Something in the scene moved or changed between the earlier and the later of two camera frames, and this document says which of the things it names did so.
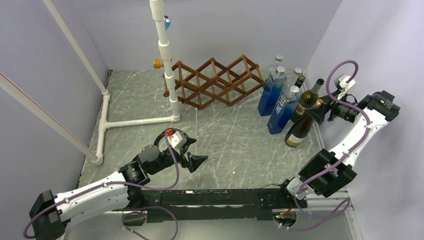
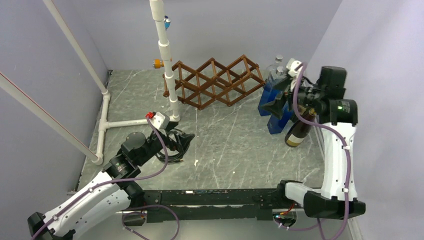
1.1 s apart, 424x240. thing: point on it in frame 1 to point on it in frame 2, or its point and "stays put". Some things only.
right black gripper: [318, 112] to [275, 107]
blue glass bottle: [286, 108] stays put
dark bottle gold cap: [300, 130] stays put
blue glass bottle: [272, 91] stays put
